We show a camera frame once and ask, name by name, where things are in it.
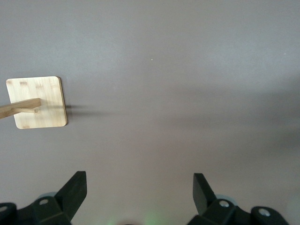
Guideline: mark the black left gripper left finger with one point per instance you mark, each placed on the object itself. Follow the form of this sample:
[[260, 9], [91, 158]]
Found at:
[[58, 206]]

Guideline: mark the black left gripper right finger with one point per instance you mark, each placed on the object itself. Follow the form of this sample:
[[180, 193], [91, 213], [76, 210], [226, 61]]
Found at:
[[218, 211]]

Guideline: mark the wooden mug tree stand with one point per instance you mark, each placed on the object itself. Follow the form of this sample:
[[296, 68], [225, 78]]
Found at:
[[47, 93]]

